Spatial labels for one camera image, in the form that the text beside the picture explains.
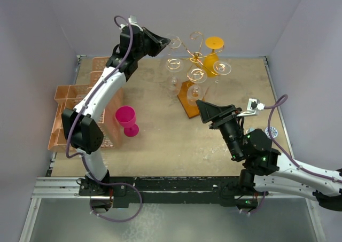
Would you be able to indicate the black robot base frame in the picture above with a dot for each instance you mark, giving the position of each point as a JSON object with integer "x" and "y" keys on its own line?
{"x": 219, "y": 190}

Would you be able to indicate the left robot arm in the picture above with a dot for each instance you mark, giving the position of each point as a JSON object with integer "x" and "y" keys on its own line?
{"x": 80, "y": 123}

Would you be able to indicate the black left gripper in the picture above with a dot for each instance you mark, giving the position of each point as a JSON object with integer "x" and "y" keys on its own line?
{"x": 156, "y": 47}

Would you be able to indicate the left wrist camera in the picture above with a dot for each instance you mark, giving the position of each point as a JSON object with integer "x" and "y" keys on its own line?
{"x": 132, "y": 21}

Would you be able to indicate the clear wine glass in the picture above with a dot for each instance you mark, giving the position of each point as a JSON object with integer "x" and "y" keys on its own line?
{"x": 196, "y": 76}
{"x": 173, "y": 82}

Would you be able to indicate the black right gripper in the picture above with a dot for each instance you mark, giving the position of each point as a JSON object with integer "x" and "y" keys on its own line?
{"x": 208, "y": 111}

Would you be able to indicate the yellow plastic goblet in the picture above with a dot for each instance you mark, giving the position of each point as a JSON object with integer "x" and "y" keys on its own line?
{"x": 216, "y": 44}

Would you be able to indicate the clear champagne flute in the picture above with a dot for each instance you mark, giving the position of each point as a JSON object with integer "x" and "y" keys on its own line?
{"x": 161, "y": 74}
{"x": 220, "y": 69}

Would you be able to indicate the gold wire wine glass rack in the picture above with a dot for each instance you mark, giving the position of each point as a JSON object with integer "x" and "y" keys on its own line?
{"x": 196, "y": 57}

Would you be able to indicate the wooden rack base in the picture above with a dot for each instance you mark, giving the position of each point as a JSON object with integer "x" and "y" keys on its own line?
{"x": 191, "y": 111}

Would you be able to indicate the magenta plastic goblet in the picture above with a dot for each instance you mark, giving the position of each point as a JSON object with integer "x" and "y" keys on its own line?
{"x": 126, "y": 118}

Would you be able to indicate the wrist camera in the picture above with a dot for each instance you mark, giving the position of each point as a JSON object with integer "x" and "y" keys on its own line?
{"x": 254, "y": 106}
{"x": 132, "y": 21}

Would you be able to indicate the aluminium rail frame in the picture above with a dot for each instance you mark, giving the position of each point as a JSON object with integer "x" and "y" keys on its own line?
{"x": 58, "y": 212}

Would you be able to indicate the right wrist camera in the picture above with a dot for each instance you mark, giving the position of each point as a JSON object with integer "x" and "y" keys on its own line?
{"x": 254, "y": 106}

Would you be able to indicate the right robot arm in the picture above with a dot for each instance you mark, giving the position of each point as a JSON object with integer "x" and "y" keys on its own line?
{"x": 267, "y": 169}

